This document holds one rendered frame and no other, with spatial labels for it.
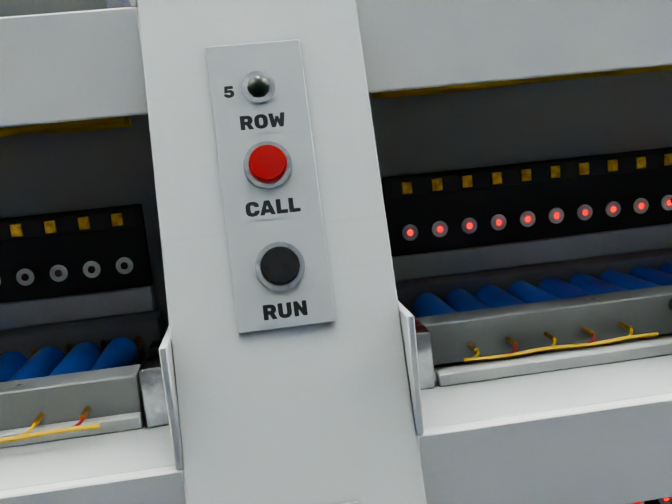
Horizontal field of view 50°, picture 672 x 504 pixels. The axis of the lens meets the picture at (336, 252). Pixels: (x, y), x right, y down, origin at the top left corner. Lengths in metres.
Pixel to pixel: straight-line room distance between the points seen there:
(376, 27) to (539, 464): 0.20
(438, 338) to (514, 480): 0.09
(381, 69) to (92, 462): 0.21
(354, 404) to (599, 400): 0.11
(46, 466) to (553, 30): 0.29
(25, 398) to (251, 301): 0.12
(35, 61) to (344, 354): 0.18
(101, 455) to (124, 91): 0.16
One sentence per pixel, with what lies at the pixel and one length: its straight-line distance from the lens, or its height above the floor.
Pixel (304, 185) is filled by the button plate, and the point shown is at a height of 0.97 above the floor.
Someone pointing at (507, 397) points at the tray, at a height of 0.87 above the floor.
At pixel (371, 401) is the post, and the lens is 0.30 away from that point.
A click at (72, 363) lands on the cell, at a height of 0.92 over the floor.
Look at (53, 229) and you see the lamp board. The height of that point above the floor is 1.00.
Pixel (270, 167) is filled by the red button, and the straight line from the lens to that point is 0.30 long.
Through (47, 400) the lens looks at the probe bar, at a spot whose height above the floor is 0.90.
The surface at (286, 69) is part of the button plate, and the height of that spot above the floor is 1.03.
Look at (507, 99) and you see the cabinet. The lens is 0.56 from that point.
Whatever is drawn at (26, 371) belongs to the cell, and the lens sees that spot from 0.41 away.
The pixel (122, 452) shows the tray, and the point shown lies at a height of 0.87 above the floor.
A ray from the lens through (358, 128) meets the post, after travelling 0.31.
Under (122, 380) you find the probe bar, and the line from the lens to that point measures 0.35.
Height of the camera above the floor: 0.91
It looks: 7 degrees up
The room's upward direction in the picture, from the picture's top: 7 degrees counter-clockwise
